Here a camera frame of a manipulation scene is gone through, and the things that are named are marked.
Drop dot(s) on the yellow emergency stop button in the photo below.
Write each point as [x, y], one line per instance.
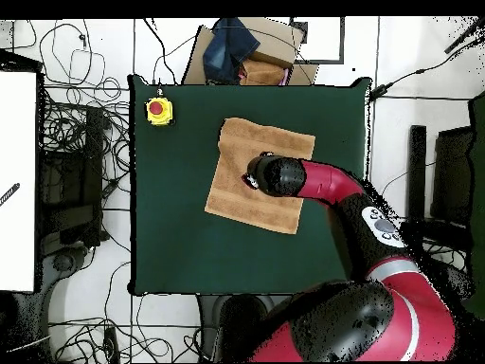
[159, 110]

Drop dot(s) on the black floor stand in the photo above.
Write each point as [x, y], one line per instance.
[416, 170]
[93, 151]

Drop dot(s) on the dark green table cloth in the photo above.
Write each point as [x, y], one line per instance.
[189, 258]
[478, 189]

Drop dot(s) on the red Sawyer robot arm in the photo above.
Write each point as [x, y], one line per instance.
[360, 322]

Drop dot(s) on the orange folded cloth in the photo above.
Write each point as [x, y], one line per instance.
[263, 72]

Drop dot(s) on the blue denim jeans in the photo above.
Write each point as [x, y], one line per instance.
[227, 49]

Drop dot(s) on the white rectangular panel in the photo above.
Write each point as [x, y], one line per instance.
[17, 182]

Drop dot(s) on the gray floor leg black knob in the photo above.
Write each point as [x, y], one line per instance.
[460, 282]
[62, 261]

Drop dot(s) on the black rectangular frame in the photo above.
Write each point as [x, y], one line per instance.
[322, 61]

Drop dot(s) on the brown cardboard box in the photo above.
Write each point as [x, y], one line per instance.
[276, 41]

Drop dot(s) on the black pole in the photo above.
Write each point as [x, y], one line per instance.
[464, 36]

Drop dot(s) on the black power strip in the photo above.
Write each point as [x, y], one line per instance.
[111, 345]

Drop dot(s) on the tan terry towel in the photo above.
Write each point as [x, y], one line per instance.
[235, 204]

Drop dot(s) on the gray pedestal foot black knob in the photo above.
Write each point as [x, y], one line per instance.
[208, 322]

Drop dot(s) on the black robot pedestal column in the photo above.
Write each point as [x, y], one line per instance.
[238, 322]

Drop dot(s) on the black striped rod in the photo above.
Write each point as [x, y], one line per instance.
[9, 193]

